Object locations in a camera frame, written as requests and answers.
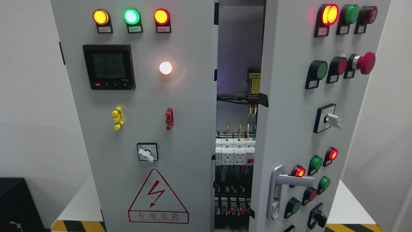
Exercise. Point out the grey cabinet door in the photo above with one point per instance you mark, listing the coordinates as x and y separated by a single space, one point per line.
185 152
306 47

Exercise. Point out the white socket module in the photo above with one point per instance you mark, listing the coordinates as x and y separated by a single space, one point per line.
233 151

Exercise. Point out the red white three-pole breaker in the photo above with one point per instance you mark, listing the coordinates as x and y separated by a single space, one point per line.
250 151

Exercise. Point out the metal mesh power supply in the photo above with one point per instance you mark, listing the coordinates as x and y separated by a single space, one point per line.
253 82

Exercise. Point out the white glowing lamp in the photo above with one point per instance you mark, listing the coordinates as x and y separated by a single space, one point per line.
165 68

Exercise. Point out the red electric hazard sticker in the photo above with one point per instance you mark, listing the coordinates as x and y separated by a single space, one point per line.
156 202

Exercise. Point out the black digital power meter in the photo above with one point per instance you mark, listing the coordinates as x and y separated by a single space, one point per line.
109 66

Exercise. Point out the red indicator lamp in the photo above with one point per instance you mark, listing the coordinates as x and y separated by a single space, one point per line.
162 21

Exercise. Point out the green indicator lamp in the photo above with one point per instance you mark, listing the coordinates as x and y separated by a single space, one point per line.
133 21

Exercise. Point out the yellow indicator lamp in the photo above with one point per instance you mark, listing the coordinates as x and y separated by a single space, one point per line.
103 21

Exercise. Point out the red emergency stop button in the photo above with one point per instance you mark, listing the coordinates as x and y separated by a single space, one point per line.
364 64

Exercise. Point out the black box at left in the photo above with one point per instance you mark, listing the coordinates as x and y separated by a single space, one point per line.
17 209

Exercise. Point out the red terminal post block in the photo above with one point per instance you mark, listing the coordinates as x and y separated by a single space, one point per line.
169 118

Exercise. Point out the white rotary selector switch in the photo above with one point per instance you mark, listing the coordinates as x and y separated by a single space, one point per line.
147 151

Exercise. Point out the yellow terminal post block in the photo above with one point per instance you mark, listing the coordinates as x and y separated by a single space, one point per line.
118 118

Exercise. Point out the silver door lever handle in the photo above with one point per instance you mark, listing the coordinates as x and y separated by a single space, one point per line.
279 179

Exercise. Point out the white rotary switch right door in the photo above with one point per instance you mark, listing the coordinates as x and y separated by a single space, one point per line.
326 118

